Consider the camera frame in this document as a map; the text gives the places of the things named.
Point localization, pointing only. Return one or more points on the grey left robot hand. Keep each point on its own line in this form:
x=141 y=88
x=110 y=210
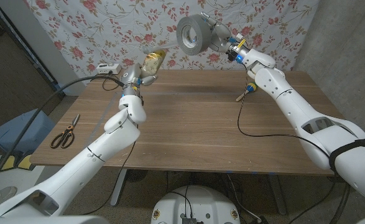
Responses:
x=132 y=76

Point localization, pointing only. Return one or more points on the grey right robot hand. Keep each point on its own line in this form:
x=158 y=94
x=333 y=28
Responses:
x=222 y=39

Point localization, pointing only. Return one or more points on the grey duct tape roll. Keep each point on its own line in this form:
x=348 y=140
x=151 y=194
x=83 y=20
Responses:
x=201 y=31

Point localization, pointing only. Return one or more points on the plastic drink bottle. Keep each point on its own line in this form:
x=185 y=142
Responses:
x=153 y=63

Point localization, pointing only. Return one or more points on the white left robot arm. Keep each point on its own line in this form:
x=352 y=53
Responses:
x=76 y=174

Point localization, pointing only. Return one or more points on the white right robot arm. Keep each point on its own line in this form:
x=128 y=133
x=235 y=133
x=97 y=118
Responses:
x=294 y=102

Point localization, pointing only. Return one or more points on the white power strip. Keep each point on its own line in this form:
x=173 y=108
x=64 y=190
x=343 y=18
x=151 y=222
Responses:
x=109 y=69

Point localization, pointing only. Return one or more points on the floral backdrop cloth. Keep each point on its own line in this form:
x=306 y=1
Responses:
x=107 y=31

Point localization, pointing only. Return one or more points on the small wooden maraca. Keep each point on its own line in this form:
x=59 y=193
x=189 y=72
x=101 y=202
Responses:
x=251 y=88

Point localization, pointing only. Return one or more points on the grey metal table leg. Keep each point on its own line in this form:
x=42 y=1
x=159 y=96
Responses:
x=277 y=196
x=118 y=189

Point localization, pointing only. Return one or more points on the blue plastic bin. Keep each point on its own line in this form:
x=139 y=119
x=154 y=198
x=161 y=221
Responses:
x=2 y=140

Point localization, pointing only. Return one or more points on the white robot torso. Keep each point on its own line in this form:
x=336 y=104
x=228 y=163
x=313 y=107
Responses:
x=213 y=205

